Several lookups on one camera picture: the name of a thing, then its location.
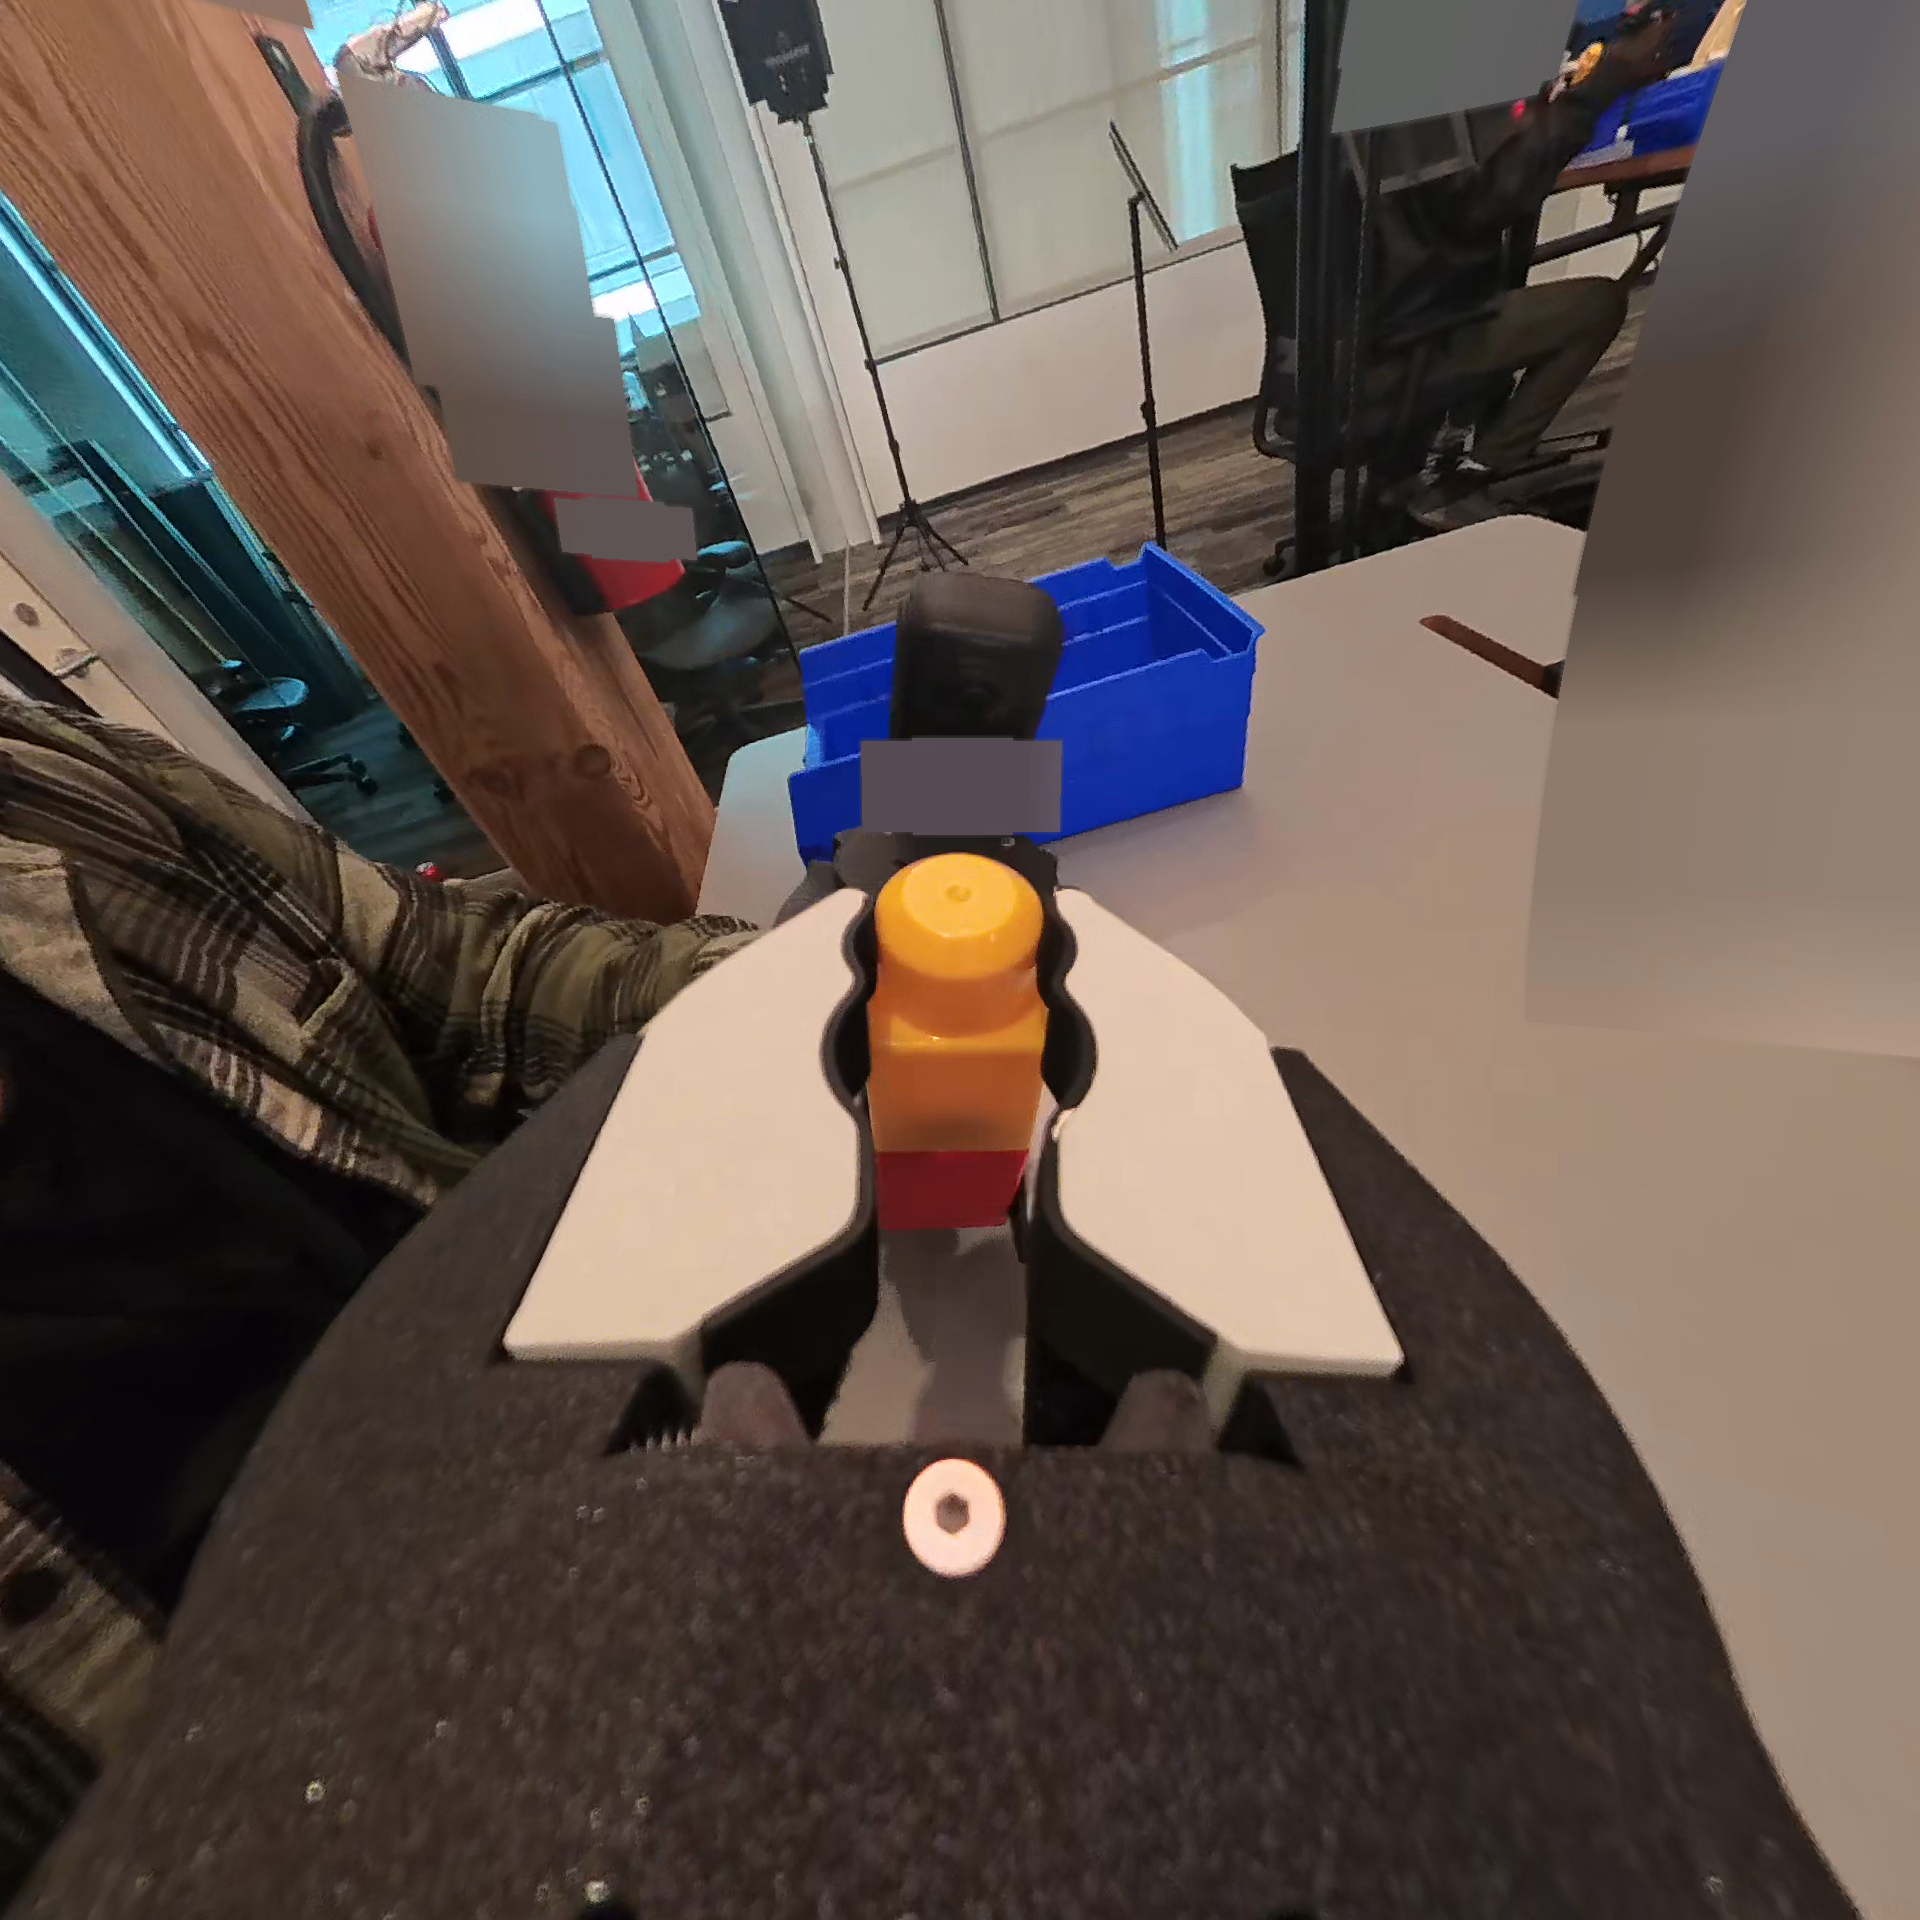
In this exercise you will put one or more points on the wooden office desk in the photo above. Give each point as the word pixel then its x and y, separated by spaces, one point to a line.
pixel 1628 164

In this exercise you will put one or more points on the person's left forearm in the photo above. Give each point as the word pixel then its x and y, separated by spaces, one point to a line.
pixel 375 961

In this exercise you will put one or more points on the row of blue storage bins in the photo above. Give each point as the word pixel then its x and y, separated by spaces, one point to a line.
pixel 1665 104

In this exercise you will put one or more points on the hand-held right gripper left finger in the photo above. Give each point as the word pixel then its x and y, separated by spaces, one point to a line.
pixel 705 1171

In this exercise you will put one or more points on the black music stand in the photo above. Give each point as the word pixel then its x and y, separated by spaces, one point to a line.
pixel 1149 375

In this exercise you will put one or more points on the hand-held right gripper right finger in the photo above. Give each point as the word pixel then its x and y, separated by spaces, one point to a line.
pixel 1214 1184

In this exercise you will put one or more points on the wooden post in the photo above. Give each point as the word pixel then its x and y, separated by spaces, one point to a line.
pixel 375 495

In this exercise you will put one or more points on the black metal post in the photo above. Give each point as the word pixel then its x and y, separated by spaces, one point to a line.
pixel 1320 300

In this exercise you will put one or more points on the person's torso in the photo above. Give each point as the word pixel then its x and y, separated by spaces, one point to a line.
pixel 150 1275

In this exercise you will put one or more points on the black light stand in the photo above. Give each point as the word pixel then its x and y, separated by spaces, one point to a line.
pixel 773 61

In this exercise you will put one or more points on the black office chair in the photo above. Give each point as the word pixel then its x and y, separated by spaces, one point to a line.
pixel 713 615
pixel 1304 271

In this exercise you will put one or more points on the yellow mega block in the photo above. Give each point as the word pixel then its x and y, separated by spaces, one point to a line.
pixel 953 1080

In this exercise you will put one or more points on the red mega block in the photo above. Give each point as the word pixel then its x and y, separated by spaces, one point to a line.
pixel 945 1192

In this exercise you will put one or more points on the blue plastic bin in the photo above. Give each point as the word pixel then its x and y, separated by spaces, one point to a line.
pixel 1141 720

